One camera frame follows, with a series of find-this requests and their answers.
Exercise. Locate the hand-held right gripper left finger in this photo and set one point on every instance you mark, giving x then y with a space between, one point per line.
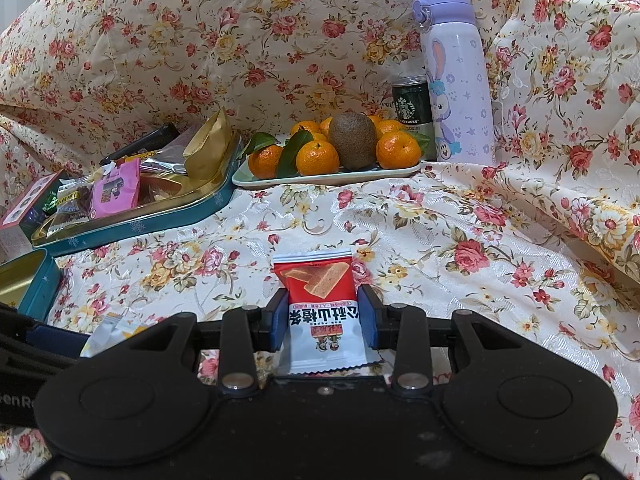
277 325

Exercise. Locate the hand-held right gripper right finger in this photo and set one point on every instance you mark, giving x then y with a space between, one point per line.
367 320

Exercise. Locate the red white snack packet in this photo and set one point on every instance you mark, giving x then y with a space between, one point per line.
325 310

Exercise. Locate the blue tin box gold inside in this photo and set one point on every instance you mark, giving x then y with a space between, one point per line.
45 285

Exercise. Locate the yellow white snack packet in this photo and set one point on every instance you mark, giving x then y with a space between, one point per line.
112 332

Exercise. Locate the floral sofa cover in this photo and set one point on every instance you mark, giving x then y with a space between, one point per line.
450 260

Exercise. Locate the pale green fruit plate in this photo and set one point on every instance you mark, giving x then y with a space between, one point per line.
350 175

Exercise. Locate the blue tin tray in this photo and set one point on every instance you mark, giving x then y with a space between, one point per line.
165 225

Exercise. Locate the clear packet dark contents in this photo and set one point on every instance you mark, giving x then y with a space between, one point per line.
70 224

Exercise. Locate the plate of oranges and kiwi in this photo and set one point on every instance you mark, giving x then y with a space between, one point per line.
317 157

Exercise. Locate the green purple wrapped candy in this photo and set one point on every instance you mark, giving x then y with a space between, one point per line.
51 204

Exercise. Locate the pink and grey carton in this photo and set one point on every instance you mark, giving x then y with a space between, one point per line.
25 200

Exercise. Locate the brown kiwi fruit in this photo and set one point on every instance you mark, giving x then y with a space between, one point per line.
352 142

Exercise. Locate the clear packet yellow label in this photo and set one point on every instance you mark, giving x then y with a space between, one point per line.
75 197

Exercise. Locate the gold paper bag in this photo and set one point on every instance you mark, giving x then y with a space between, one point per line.
207 150

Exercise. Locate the dark foil packet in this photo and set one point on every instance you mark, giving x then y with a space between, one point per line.
165 164

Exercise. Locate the pink snack packet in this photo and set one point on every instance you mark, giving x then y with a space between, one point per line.
115 192

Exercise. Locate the dark coffee can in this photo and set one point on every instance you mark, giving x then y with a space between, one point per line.
412 105

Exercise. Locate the white wrapped candy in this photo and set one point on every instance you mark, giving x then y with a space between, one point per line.
105 169

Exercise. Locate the black flat packet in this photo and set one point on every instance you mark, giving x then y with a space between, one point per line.
145 142

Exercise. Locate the purple white thermos bottle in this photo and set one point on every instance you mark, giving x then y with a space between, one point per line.
460 85

